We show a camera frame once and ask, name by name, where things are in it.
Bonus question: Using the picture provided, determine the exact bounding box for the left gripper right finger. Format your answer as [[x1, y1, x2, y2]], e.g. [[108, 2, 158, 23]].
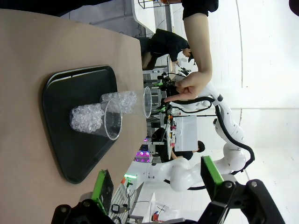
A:
[[198, 155, 287, 224]]

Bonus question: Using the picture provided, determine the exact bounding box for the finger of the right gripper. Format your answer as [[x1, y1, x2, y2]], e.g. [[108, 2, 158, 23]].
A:
[[156, 101, 172, 112], [157, 75, 172, 88]]

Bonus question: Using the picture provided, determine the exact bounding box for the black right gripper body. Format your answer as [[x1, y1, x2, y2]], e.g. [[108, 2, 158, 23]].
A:
[[162, 78, 180, 98]]

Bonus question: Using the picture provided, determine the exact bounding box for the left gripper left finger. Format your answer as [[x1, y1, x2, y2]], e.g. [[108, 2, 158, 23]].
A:
[[50, 169, 115, 224]]

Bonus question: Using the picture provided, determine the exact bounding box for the clear plastic iced cup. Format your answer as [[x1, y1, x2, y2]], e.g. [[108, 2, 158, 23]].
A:
[[69, 98, 123, 141], [100, 86, 153, 119]]

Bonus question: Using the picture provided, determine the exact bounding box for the person's right forearm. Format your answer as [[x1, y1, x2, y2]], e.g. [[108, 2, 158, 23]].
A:
[[183, 11, 213, 74]]

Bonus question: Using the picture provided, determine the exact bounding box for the person's right hand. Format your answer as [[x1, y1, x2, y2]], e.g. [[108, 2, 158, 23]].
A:
[[164, 71, 213, 104]]

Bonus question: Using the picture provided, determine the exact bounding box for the white box cabinet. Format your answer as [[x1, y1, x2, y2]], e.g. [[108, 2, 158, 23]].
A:
[[174, 116, 199, 152]]

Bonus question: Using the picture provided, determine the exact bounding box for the bending person in black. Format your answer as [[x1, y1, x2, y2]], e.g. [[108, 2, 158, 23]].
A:
[[140, 28, 194, 70]]

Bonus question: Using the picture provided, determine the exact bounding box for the seated person in black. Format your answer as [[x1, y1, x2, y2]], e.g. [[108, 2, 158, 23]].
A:
[[170, 140, 206, 161]]

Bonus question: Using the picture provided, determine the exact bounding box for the black plastic tray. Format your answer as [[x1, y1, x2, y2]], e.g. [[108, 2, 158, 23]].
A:
[[42, 65, 118, 185]]

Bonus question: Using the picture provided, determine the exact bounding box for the person in black shirt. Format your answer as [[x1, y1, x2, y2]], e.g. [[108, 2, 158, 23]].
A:
[[181, 0, 219, 20]]

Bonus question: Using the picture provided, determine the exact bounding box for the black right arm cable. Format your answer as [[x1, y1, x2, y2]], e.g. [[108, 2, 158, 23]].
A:
[[171, 97, 256, 191]]

